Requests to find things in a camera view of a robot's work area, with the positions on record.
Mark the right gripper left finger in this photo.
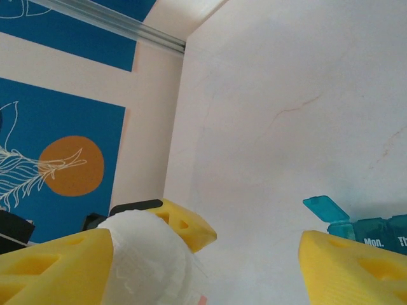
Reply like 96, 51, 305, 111
0, 228, 114, 305

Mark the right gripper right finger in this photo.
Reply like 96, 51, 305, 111
300, 229, 407, 305

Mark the teal weekly pill organizer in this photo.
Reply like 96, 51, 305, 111
301, 195, 407, 257

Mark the white pill bottle orange label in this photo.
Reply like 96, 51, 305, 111
187, 254, 210, 305

